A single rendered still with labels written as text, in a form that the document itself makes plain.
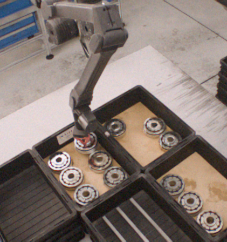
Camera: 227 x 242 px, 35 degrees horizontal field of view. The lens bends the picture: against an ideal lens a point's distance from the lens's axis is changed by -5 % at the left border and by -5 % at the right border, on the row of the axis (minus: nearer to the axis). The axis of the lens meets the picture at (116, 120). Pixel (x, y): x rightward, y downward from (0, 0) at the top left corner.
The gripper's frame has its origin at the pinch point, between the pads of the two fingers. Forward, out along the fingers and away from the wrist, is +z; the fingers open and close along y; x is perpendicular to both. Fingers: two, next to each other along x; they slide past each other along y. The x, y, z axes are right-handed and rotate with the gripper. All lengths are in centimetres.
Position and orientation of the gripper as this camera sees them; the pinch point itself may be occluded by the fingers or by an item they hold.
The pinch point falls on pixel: (85, 139)
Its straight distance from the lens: 161.5
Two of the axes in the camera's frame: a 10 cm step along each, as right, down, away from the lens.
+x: -9.8, -0.7, 1.7
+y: 1.6, -7.6, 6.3
